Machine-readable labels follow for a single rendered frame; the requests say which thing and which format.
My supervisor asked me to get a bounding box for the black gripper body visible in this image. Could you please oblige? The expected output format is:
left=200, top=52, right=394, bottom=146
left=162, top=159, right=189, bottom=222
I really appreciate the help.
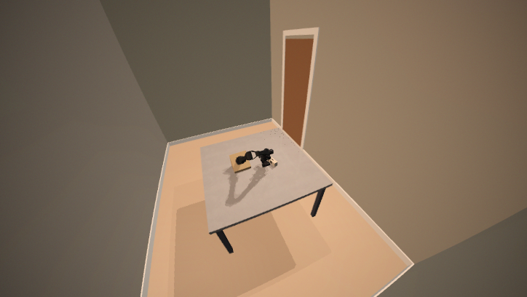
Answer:
left=258, top=155, right=270, bottom=167

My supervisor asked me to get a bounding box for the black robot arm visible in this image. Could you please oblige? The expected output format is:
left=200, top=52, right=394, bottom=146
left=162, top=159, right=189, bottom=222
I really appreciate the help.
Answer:
left=235, top=148, right=274, bottom=165

